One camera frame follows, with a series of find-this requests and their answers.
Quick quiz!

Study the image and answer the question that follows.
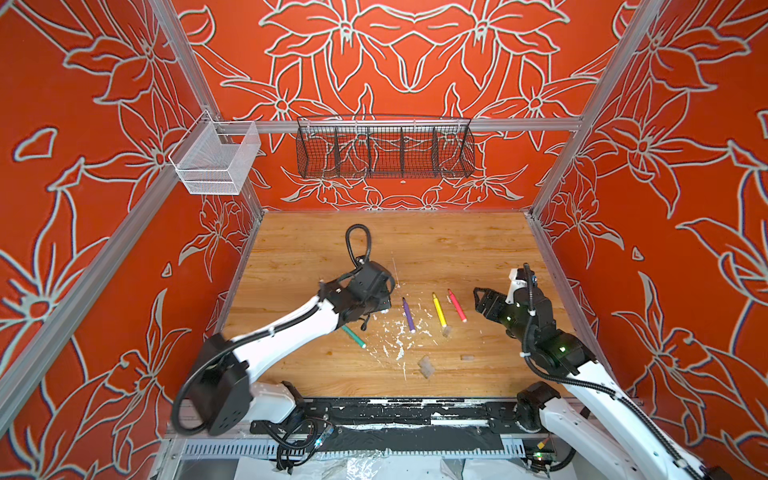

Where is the yellow highlighter pen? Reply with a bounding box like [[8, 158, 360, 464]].
[[432, 293, 448, 329]]

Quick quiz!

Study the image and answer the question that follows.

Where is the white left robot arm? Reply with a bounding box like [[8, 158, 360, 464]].
[[171, 261, 396, 436]]

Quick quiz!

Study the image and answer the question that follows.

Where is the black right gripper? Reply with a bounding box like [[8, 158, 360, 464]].
[[473, 284, 539, 352]]

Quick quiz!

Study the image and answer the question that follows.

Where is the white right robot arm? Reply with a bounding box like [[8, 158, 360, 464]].
[[473, 280, 729, 479]]

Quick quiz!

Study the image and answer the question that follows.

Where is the white mesh basket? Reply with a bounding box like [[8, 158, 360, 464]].
[[169, 120, 261, 196]]

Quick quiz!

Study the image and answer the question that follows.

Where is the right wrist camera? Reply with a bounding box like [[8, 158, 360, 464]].
[[506, 264, 537, 304]]

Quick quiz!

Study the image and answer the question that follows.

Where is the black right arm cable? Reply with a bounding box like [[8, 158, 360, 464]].
[[520, 262, 709, 480]]

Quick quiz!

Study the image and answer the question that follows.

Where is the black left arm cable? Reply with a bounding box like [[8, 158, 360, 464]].
[[345, 224, 373, 268]]

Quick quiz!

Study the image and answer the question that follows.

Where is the aluminium corner frame post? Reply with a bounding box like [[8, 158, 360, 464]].
[[150, 1, 263, 220]]

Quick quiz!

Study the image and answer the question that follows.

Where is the right aluminium frame post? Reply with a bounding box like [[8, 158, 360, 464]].
[[526, 0, 664, 219]]

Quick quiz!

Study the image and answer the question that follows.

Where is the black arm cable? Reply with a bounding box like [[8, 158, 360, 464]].
[[520, 262, 709, 480], [345, 224, 373, 268]]

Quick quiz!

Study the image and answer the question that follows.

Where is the black wire basket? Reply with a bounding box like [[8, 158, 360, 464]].
[[296, 115, 476, 180]]

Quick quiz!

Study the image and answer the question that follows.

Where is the pink highlighter pen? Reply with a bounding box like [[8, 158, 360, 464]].
[[448, 289, 468, 323]]

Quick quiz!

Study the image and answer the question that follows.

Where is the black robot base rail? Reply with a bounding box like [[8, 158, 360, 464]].
[[251, 397, 571, 454]]

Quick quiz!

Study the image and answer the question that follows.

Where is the purple highlighter pen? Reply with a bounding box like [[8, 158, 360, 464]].
[[402, 297, 416, 333]]

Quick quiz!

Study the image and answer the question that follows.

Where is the green highlighter pen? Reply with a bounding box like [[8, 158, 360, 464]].
[[342, 325, 367, 349]]

